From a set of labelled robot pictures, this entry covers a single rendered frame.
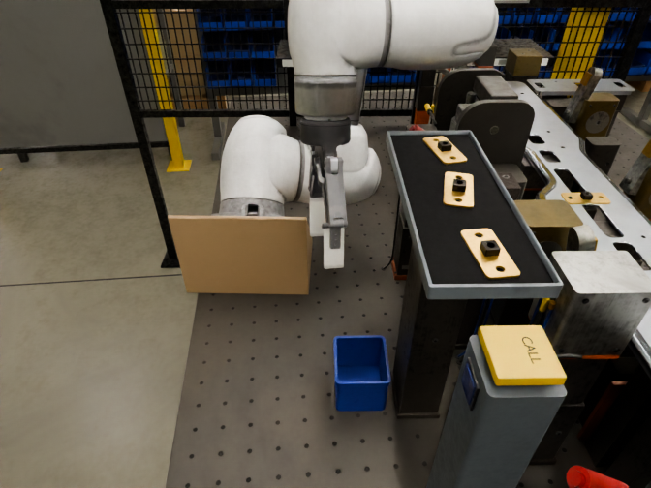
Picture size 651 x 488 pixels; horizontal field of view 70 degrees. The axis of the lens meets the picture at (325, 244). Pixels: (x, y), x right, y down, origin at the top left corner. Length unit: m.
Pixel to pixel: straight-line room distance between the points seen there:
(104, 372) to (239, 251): 1.10
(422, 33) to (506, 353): 0.42
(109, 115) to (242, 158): 2.11
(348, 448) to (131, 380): 1.22
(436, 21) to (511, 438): 0.50
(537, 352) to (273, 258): 0.71
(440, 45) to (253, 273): 0.65
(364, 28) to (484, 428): 0.49
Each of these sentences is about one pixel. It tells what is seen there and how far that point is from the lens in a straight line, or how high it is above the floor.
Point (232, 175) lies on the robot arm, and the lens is 1.11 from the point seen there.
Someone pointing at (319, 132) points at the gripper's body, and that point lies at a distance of 0.68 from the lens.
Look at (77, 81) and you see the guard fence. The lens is 3.15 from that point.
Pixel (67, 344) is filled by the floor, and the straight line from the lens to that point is 2.20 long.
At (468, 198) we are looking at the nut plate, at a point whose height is 1.16.
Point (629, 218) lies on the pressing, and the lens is 1.02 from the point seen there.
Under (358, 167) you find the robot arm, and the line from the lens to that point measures 1.16.
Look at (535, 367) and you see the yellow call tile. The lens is 0.46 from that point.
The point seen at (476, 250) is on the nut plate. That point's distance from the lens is 0.55.
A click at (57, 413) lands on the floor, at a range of 1.99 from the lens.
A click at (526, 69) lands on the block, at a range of 1.66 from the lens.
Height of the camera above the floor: 1.49
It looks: 38 degrees down
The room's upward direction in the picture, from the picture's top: straight up
